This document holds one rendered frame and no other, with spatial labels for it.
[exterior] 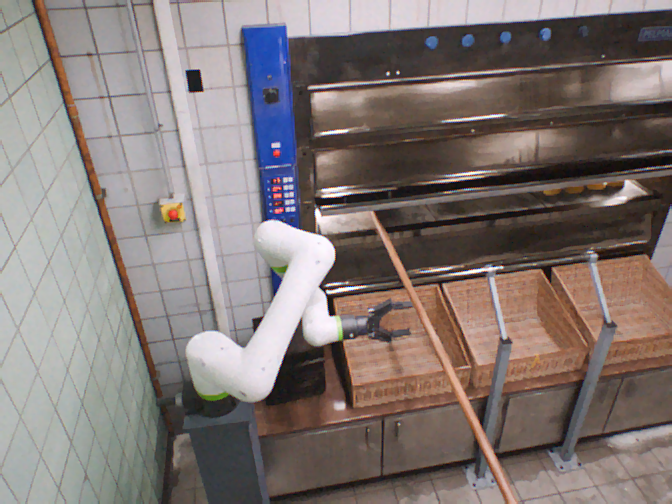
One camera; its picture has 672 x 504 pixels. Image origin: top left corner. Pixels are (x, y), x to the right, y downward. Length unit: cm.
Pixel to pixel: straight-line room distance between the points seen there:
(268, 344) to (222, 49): 112
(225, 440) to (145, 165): 112
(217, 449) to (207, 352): 38
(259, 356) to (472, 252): 154
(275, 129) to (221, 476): 129
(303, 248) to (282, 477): 145
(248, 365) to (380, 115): 121
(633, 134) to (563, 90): 48
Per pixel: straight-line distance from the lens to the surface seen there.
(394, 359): 273
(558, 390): 286
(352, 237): 252
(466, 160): 250
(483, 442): 170
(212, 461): 191
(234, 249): 247
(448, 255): 274
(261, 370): 153
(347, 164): 234
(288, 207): 234
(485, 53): 238
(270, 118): 217
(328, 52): 218
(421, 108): 232
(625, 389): 310
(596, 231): 311
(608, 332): 261
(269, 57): 210
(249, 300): 265
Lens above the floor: 254
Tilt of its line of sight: 33 degrees down
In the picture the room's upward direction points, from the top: 2 degrees counter-clockwise
